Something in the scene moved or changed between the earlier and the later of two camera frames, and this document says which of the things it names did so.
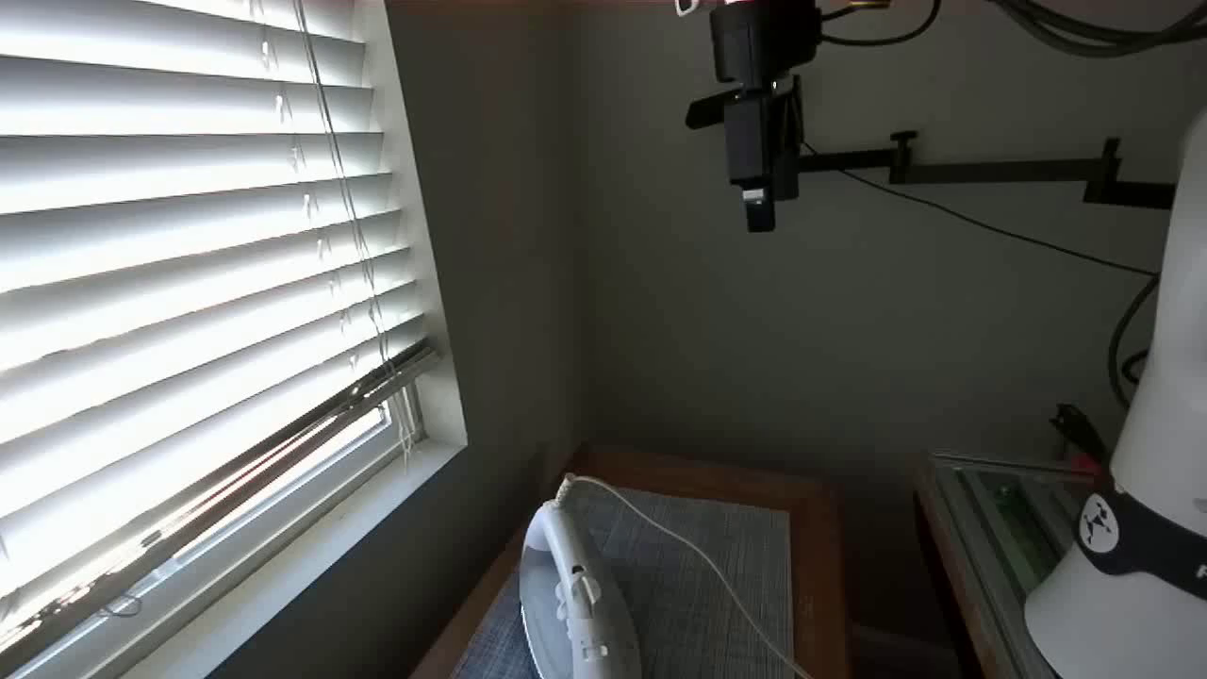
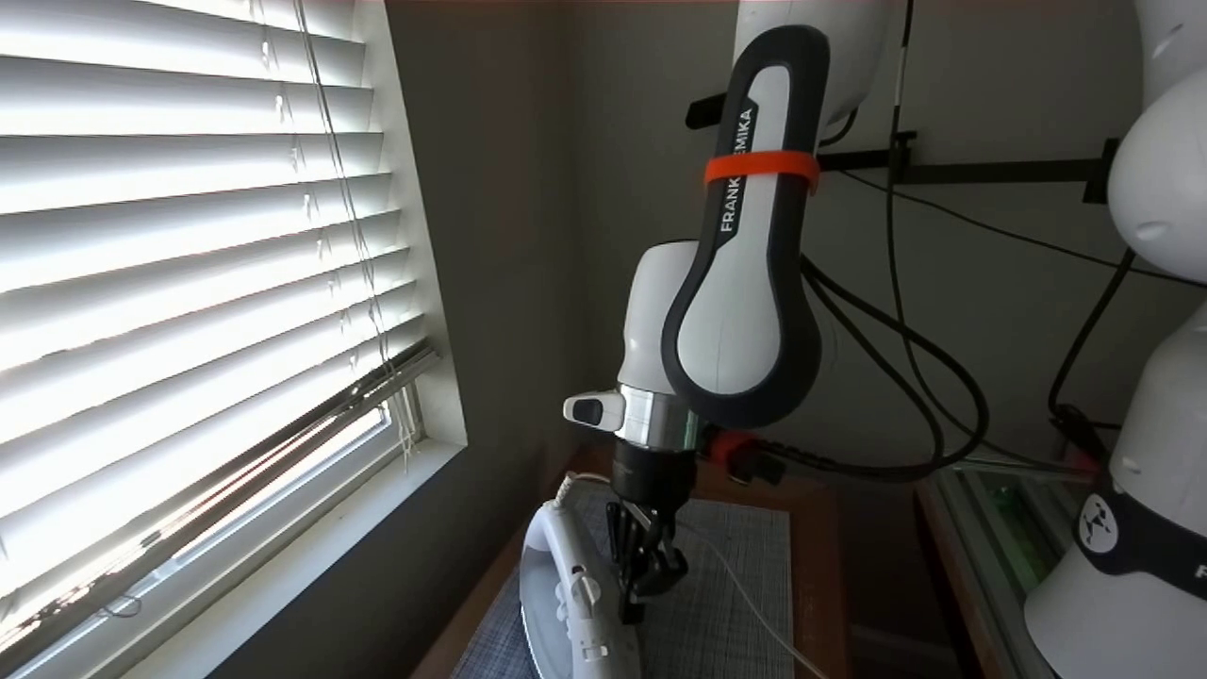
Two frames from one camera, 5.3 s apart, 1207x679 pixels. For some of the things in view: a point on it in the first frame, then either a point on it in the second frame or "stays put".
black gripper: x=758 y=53 -> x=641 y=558
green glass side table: x=1010 y=527 stays put
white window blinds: x=204 y=265 stays put
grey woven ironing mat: x=703 y=585 stays put
